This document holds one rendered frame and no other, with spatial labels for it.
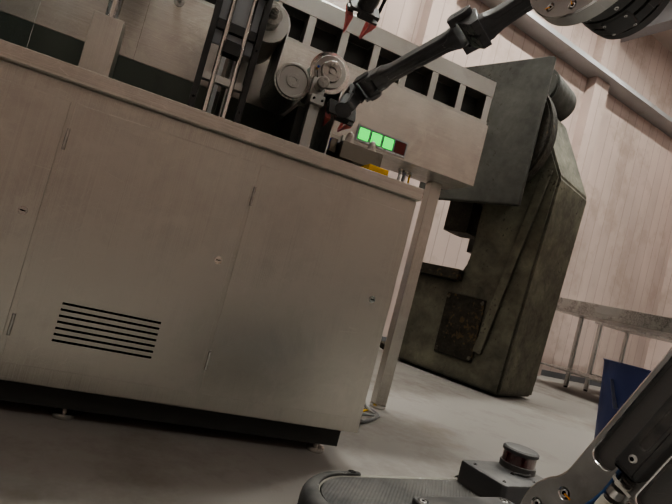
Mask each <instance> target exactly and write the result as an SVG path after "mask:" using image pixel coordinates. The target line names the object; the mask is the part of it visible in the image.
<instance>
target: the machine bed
mask: <svg viewBox="0 0 672 504"><path fill-rule="evenodd" d="M0 59H1V60H4V61H7V62H10V63H13V64H16V65H19V66H22V67H25V68H28V69H31V70H33V71H36V72H39V73H42V74H45V75H48V76H51V77H54V78H57V79H60V80H63V81H66V82H68V83H71V84H74V85H77V86H80V87H83V88H86V89H89V90H92V91H95V92H98V93H101V94H103V95H106V96H109V97H112V98H115V99H118V100H121V101H124V102H127V103H130V104H133V105H136V106H138V107H141V108H144V109H147V110H150V111H153V112H156V113H159V114H162V115H165V116H168V117H171V118H173V119H176V120H179V121H182V122H185V123H188V124H191V125H194V126H197V127H200V128H203V129H206V130H208V131H211V132H214V133H217V134H220V135H223V136H226V137H229V138H232V139H235V140H238V141H241V142H244V143H246V144H249V145H252V146H255V147H258V148H261V149H264V150H267V151H270V152H273V153H276V154H279V155H281V156H284V157H287V158H290V159H293V160H296V161H299V162H302V163H305V164H308V165H311V166H314V167H316V168H319V169H322V170H325V171H328V172H331V173H334V174H337V175H340V176H343V177H346V178H349V179H351V180H354V181H357V182H360V183H363V184H366V185H369V186H372V187H375V188H378V189H381V190H384V191H386V192H389V193H392V194H395V195H398V196H401V197H404V198H407V199H410V200H413V201H422V197H423V193H424V189H422V188H419V187H417V186H414V185H411V184H408V183H405V182H402V181H400V180H397V179H394V178H391V177H388V176H386V175H383V174H380V173H377V172H374V171H371V170H369V169H366V168H363V167H360V166H357V165H355V164H352V163H349V162H346V161H343V160H340V159H338V158H335V157H332V156H329V155H326V154H324V153H321V152H318V151H315V150H312V149H309V148H307V147H304V146H301V145H298V144H295V143H293V142H290V141H287V140H284V139H281V138H279V137H276V136H273V135H270V134H267V133H264V132H262V131H259V130H256V129H253V128H250V127H248V126H245V125H242V124H239V123H236V122H233V121H231V120H228V119H225V118H222V117H219V116H217V115H214V114H211V113H208V112H205V111H202V110H200V109H197V108H194V107H191V106H188V105H186V104H183V103H180V102H177V101H174V100H171V99H169V98H166V97H163V96H160V95H157V94H155V93H152V92H149V91H146V90H143V89H141V88H138V87H135V86H132V85H129V84H126V83H124V82H121V81H118V80H115V79H112V78H110V77H107V76H104V75H101V74H98V73H95V72H93V71H90V70H87V69H84V68H81V67H79V66H76V65H73V64H70V63H67V62H64V61H62V60H59V59H56V58H53V57H50V56H48V55H45V54H42V53H39V52H36V51H33V50H31V49H28V48H25V47H22V46H19V45H17V44H14V43H11V42H8V41H5V40H2V39H0Z"/></svg>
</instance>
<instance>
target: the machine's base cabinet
mask: <svg viewBox="0 0 672 504"><path fill-rule="evenodd" d="M415 206H416V201H413V200H410V199H407V198H404V197H401V196H398V195H395V194H392V193H389V192H386V191H384V190H381V189H378V188H375V187H372V186H369V185H366V184H363V183H360V182H357V181H354V180H351V179H349V178H346V177H343V176H340V175H337V174H334V173H331V172H328V171H325V170H322V169H319V168H316V167H314V166H311V165H308V164H305V163H302V162H299V161H296V160H293V159H290V158H287V157H284V156H281V155H279V154H276V153H273V152H270V151H267V150H264V149H261V148H258V147H255V146H252V145H249V144H246V143H244V142H241V141H238V140H235V139H232V138H229V137H226V136H223V135H220V134H217V133H214V132H211V131H208V130H206V129H203V128H200V127H197V126H194V125H191V124H188V123H185V122H182V121H179V120H176V119H173V118H171V117H168V116H165V115H162V114H159V113H156V112H153V111H150V110H147V109H144V108H141V107H138V106H136V105H133V104H130V103H127V102H124V101H121V100H118V99H115V98H112V97H109V96H106V95H103V94H101V93H98V92H95V91H92V90H89V89H86V88H83V87H80V86H77V85H74V84H71V83H68V82H66V81H63V80H60V79H57V78H54V77H51V76H48V75H45V74H42V73H39V72H36V71H33V70H31V69H28V68H25V67H22V66H19V65H16V64H13V63H10V62H7V61H4V60H1V59H0V400H3V401H11V402H18V403H25V404H32V405H40V406H47V407H54V408H56V409H54V410H52V414H51V416H52V417H53V418H55V419H58V420H72V419H74V418H75V416H76V412H75V411H74V410H76V411H83V412H91V413H98V414H105V415H112V416H120V417H127V418H134V419H141V420H149V421H156V422H163V423H170V424H178V425H185V426H192V427H200V428H207V429H214V430H221V431H229V432H236V433H243V434H250V435H258V436H265V437H272V438H279V439H287V440H294V441H301V442H308V443H307V444H306V449H307V450H308V451H310V452H313V453H318V454H320V453H323V452H324V447H323V446H322V445H320V444H323V445H330V446H337V443H338V439H339V436H340V432H341V431H346V432H352V433H358V429H359V425H360V421H361V417H362V413H363V409H364V405H365V401H366V397H367V394H368V390H369V386H370V382H371V378H372V374H373V370H374V366H375V362H376V358H377V355H378V351H379V347H380V343H381V339H382V335H383V331H384V327H385V323H386V319H387V316H388V312H389V308H390V304H391V300H392V296H393V292H394V288H395V284H396V281H397V277H398V273H399V269H400V265H401V261H402V257H403V253H404V249H405V245H406V242H407V238H408V234H409V230H410V226H411V222H412V218H413V214H414V210H415Z"/></svg>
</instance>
